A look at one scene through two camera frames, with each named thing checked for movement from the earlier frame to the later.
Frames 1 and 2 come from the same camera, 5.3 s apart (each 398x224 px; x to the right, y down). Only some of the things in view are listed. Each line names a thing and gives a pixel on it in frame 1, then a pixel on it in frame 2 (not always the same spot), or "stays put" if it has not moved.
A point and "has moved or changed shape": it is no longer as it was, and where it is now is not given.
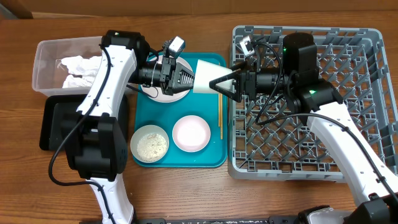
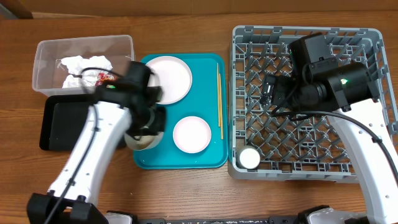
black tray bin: [59, 114] stays put
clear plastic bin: [49, 73] stays put
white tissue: [87, 68] stays put
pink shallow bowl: [191, 134] stays put
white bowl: [149, 144] has moved or changed shape
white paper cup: [206, 72] → [248, 157]
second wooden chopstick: [221, 115] stays put
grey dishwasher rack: [268, 142] stays put
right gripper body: [242, 86] → [278, 94]
